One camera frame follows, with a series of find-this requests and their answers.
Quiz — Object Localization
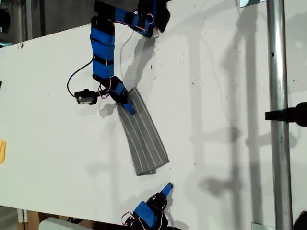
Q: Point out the grey white-striped towel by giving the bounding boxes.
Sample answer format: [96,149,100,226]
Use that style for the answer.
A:
[116,87,171,177]

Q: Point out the white box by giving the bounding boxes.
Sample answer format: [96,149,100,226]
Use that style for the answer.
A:
[38,217,82,230]

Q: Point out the grey background pole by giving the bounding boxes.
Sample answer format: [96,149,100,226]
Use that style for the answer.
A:
[25,0,34,40]

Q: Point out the wooden table leg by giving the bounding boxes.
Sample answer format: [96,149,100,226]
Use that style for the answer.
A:
[25,210,41,230]

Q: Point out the yellow object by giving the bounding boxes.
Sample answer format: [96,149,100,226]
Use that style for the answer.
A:
[0,139,7,165]

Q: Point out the white bar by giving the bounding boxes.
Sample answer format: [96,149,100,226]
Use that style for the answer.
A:
[16,208,28,224]

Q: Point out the black rounded object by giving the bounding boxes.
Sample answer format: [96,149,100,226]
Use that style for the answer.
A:
[292,210,307,230]

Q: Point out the black clamp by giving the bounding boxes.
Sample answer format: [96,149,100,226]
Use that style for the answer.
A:
[264,102,307,127]

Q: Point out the black camera box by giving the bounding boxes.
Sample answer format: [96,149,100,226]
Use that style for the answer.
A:
[74,88,98,105]

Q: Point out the black camera cable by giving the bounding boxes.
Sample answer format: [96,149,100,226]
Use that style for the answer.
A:
[67,57,94,98]

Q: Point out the steel post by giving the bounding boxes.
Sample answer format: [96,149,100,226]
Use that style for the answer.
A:
[266,0,295,230]

